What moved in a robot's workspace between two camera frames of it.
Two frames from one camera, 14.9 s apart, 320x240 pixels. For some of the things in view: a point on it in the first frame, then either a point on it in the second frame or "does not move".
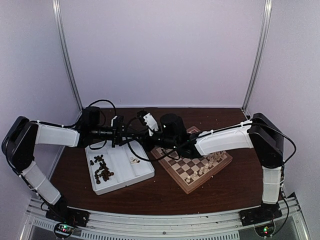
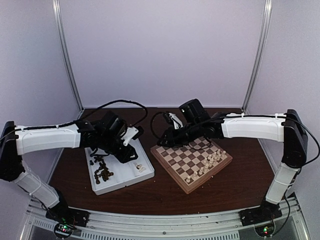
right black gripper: x=146 y=143 to x=171 y=138
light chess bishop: x=206 y=167 does not move
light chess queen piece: x=201 y=171 does not move
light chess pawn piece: x=224 y=156 does not move
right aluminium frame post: x=258 y=59 does not move
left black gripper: x=117 y=133 to x=129 y=152
